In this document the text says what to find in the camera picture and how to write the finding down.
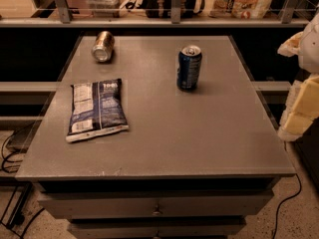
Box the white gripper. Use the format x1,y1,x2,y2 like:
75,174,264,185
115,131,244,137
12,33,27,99
277,14,319,141

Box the blue pepsi can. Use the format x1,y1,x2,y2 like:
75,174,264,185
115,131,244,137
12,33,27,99
176,45,202,91

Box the silver can lying down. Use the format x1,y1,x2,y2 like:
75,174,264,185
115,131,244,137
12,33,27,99
91,31,115,62

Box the colourful printed snack bag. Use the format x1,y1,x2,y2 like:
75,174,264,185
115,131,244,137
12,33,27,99
209,0,272,19

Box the grey drawer cabinet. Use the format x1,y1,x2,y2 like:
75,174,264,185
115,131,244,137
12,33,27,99
17,36,294,239

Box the black bag on shelf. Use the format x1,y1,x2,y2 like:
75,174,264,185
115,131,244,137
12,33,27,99
141,0,196,18

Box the blue white chip bag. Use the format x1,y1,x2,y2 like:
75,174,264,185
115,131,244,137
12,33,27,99
66,79,129,142

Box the grey metal shelf rail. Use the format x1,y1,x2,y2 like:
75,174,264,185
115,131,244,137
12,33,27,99
0,0,318,28

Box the black cable on floor right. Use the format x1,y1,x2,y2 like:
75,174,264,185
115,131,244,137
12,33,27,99
271,173,303,239

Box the black cables on floor left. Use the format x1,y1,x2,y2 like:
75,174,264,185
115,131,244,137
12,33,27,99
0,122,46,239

